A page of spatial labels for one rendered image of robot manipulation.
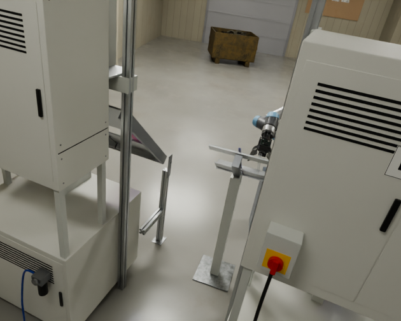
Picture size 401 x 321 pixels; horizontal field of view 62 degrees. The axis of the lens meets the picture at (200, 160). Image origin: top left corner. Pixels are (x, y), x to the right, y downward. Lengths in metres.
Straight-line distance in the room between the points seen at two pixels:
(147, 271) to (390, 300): 1.66
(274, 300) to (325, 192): 0.79
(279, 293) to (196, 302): 0.79
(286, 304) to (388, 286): 0.62
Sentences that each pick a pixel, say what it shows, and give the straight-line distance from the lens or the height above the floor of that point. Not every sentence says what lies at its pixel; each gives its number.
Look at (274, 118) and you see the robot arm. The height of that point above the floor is 1.13.
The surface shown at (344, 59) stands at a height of 1.70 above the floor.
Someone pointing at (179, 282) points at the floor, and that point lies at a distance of 2.39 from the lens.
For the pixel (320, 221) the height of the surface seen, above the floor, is 1.27.
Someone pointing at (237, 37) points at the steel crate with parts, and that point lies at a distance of 8.23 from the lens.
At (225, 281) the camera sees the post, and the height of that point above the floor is 0.01.
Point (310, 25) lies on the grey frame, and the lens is 1.25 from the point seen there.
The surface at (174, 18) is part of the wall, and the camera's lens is 10.84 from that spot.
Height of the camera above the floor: 1.82
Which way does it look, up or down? 29 degrees down
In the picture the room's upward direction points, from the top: 9 degrees clockwise
